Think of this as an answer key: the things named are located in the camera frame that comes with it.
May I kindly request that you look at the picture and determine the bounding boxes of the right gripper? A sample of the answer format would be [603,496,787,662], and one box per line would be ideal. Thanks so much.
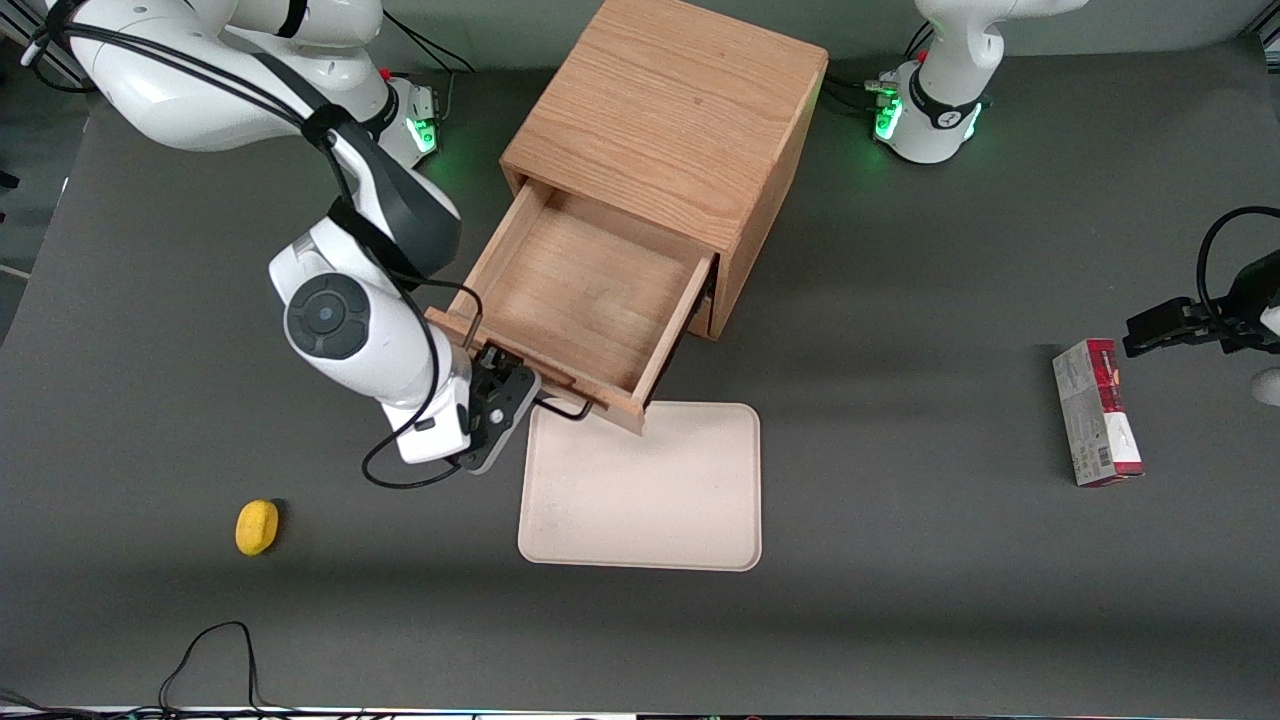
[380,341,541,467]

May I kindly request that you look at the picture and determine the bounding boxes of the beige plastic tray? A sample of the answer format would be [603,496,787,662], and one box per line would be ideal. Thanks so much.
[517,398,763,573]

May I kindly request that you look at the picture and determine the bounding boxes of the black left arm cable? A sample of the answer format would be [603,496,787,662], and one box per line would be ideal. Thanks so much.
[1195,205,1280,323]

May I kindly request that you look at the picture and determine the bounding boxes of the black looped table cable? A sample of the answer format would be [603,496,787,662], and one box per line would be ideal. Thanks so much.
[0,621,301,719]

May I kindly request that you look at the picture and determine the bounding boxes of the black left base cables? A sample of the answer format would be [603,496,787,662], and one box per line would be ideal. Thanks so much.
[820,20,933,113]

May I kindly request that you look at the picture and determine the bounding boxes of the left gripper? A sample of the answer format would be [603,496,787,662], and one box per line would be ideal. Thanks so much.
[1122,252,1280,359]

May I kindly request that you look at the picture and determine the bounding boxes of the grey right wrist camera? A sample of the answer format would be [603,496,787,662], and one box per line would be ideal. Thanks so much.
[458,368,544,477]

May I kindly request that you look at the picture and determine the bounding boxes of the yellow lemon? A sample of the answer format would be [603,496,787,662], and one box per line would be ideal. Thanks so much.
[235,499,280,557]

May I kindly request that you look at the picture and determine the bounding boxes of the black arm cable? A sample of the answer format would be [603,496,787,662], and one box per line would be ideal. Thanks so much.
[22,0,487,491]
[1195,205,1280,323]

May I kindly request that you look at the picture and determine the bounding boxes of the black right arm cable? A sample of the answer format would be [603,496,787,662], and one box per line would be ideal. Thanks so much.
[22,0,487,491]

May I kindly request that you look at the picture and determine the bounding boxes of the black wire drawer handle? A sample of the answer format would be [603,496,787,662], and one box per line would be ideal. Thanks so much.
[444,310,594,422]

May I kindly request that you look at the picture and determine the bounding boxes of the red and grey carton box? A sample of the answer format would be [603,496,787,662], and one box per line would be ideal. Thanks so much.
[1051,338,1146,489]

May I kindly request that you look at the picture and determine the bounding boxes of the black right base cables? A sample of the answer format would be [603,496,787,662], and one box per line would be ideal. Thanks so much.
[382,10,477,129]

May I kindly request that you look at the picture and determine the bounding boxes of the wooden drawer cabinet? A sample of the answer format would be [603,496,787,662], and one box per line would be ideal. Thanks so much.
[500,0,829,342]

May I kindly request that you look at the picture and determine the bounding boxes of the black base cables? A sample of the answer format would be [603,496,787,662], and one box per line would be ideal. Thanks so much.
[820,20,933,113]
[382,10,477,129]

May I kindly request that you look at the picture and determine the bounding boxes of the wooden drawer with scratched floor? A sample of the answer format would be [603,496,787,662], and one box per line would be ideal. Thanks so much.
[425,178,720,437]

